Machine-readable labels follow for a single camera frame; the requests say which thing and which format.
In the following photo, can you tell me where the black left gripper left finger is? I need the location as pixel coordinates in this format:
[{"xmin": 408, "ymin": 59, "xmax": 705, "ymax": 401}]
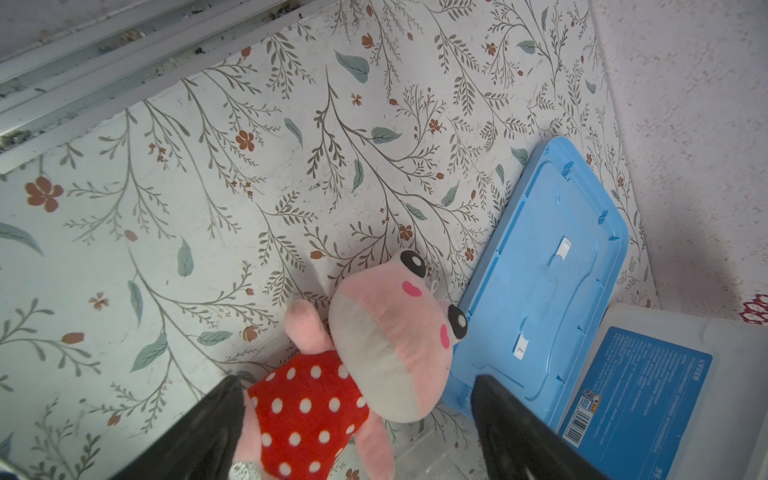
[{"xmin": 114, "ymin": 375, "xmax": 246, "ymax": 480}]

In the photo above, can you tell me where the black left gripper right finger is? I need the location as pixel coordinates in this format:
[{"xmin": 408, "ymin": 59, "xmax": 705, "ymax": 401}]
[{"xmin": 471, "ymin": 375, "xmax": 605, "ymax": 480}]

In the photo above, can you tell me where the white plastic storage bin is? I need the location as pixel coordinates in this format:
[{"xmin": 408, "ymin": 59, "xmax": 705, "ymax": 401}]
[{"xmin": 558, "ymin": 304, "xmax": 767, "ymax": 479}]

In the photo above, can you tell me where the pink frog plush toy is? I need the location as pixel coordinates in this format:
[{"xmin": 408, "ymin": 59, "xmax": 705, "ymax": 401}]
[{"xmin": 234, "ymin": 249, "xmax": 468, "ymax": 479}]

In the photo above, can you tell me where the blue plastic bin lid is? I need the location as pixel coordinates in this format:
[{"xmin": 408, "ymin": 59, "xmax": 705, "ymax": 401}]
[{"xmin": 443, "ymin": 137, "xmax": 630, "ymax": 428}]

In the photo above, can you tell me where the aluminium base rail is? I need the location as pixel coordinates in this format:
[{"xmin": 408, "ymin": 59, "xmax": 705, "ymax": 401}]
[{"xmin": 1, "ymin": 1, "xmax": 327, "ymax": 174}]

